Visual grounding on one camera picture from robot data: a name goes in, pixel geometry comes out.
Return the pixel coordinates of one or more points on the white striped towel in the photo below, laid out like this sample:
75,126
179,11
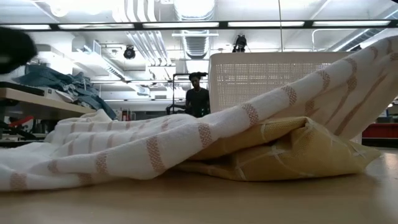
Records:
124,146

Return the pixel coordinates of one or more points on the orange towel with white grid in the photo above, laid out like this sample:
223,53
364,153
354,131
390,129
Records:
295,155

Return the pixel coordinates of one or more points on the blue grey fabric cover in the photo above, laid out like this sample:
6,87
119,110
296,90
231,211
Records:
49,77

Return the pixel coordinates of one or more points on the wooden workbench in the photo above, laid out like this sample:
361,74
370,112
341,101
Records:
37,105

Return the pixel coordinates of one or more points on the black ceiling spotlight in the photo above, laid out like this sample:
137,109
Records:
129,53

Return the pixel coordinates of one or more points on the person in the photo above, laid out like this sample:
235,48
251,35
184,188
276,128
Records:
197,99

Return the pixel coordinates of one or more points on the white perforated plastic basket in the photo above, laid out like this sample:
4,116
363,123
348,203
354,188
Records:
248,81

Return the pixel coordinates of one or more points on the red black tool case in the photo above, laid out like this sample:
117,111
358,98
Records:
379,130

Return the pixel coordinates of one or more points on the silver ventilation duct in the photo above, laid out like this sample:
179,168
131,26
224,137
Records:
194,40

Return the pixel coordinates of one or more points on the black overhead camera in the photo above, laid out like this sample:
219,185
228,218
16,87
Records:
240,43

